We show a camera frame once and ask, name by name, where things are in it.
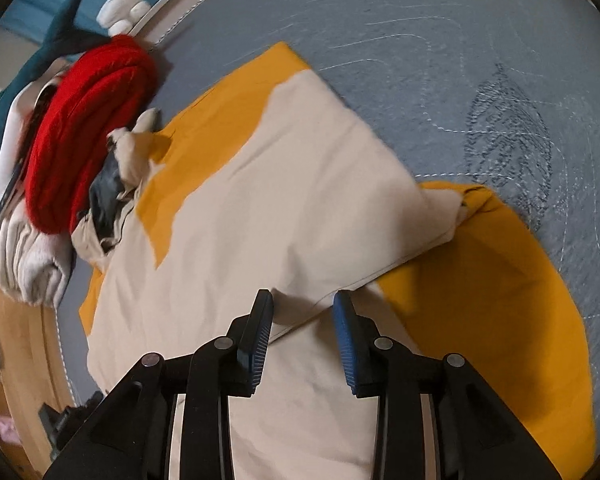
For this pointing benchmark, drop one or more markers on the grey quilted blanket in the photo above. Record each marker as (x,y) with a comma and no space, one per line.
(430,60)

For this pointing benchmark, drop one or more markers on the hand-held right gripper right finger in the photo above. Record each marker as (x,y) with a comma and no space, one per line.
(348,340)

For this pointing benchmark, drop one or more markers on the white folded garment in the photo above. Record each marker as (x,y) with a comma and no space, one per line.
(7,160)

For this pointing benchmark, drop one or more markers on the folded beige fleece garment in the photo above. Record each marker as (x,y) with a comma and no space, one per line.
(32,255)

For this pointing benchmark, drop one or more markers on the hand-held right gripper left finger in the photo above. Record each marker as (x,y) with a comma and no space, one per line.
(254,336)

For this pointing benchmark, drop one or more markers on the beige and yellow jacket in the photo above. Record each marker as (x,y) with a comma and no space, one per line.
(260,195)

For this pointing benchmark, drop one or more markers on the small pink item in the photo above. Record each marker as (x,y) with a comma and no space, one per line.
(6,427)

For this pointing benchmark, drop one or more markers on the white plush toy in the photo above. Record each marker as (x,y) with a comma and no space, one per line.
(122,7)

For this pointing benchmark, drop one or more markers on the dark teal shark plush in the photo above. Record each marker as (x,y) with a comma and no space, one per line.
(45,55)

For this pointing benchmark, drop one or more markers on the red knit sweater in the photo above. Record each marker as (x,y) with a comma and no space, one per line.
(82,130)

